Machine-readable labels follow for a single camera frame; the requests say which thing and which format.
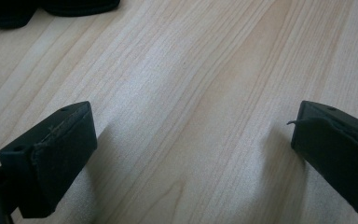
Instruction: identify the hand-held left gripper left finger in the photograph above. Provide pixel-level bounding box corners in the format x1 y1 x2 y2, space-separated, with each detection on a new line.
0 101 98 218

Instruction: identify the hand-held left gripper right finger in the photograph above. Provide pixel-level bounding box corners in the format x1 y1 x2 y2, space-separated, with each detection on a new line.
287 100 358 217

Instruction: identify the black glove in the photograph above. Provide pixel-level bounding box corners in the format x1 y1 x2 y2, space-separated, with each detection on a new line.
0 0 121 30

